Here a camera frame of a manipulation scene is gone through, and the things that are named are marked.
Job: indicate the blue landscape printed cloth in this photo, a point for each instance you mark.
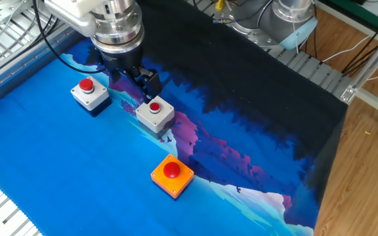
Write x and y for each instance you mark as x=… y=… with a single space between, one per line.
x=44 y=147

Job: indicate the grey button box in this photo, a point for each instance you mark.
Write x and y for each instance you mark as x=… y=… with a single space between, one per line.
x=156 y=118

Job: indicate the orange button box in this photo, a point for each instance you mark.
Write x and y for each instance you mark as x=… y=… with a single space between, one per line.
x=176 y=183

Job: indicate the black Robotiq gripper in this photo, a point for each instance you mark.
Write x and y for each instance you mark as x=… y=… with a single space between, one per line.
x=117 y=60

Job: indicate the grey aluminium table rail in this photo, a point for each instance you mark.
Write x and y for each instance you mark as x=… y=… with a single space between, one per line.
x=12 y=72

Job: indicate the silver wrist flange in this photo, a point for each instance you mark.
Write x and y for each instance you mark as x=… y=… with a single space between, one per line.
x=117 y=29

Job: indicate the silver mounting plate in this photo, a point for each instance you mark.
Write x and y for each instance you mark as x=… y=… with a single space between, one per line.
x=2 y=10

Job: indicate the aluminium frame post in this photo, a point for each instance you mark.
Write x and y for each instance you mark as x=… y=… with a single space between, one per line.
x=372 y=59

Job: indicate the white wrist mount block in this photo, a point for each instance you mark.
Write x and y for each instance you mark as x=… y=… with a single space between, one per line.
x=71 y=16

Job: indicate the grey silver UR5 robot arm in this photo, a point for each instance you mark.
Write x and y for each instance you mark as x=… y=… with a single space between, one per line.
x=267 y=19

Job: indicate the small yellow tag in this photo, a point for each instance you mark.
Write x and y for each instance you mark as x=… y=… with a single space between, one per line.
x=219 y=4

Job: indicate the white navy button box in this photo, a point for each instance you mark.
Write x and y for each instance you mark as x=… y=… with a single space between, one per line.
x=90 y=96

